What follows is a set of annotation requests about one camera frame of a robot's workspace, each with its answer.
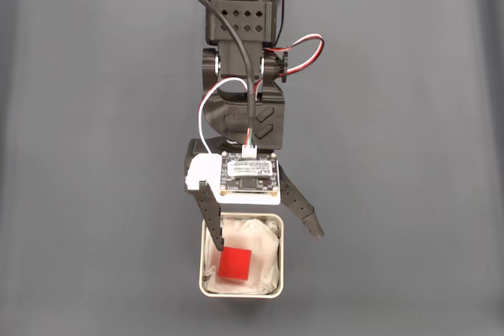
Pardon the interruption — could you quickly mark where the white crumpled cloth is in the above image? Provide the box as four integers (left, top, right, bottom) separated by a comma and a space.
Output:
202, 216, 281, 296

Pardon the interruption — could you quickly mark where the red cube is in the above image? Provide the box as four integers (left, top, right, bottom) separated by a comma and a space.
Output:
217, 246, 254, 283

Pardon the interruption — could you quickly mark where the white square box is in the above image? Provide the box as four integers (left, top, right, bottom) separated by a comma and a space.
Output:
198, 212, 284, 300

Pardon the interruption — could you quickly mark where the red white black servo cable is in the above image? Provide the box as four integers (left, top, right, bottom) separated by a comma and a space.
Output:
271, 0, 326, 76

